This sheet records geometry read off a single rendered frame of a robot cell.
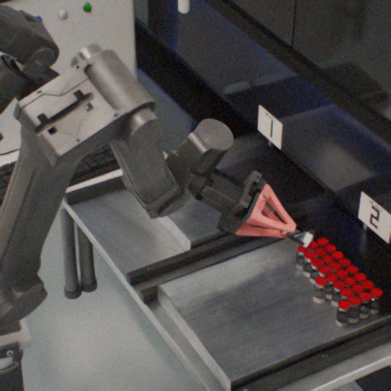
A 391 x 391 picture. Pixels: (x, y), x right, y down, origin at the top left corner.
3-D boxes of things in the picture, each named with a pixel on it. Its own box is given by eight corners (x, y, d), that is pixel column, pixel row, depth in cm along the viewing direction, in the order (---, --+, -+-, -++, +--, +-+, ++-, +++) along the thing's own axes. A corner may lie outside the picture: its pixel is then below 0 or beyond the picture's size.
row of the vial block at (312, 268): (302, 261, 193) (304, 243, 190) (361, 321, 181) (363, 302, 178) (293, 265, 192) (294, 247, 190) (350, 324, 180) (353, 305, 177)
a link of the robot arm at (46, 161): (5, 74, 102) (65, 150, 100) (113, 33, 110) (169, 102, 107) (-51, 278, 138) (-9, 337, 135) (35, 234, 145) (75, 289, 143)
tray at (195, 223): (265, 142, 226) (266, 129, 224) (334, 203, 208) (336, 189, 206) (130, 186, 213) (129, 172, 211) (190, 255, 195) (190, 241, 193)
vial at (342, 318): (343, 317, 181) (345, 298, 179) (350, 324, 180) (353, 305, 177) (332, 321, 181) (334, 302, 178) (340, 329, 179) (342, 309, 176)
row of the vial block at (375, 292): (322, 254, 195) (324, 236, 192) (382, 312, 182) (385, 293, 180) (313, 257, 194) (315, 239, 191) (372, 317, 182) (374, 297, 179)
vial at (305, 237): (315, 234, 152) (289, 220, 152) (308, 246, 152) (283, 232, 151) (309, 236, 154) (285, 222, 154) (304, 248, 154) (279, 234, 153)
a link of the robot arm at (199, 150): (121, 176, 147) (156, 221, 145) (150, 127, 139) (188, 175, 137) (178, 151, 155) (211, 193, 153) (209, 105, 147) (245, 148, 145)
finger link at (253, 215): (293, 240, 148) (238, 210, 147) (274, 258, 154) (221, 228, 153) (308, 205, 152) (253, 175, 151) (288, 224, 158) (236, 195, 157)
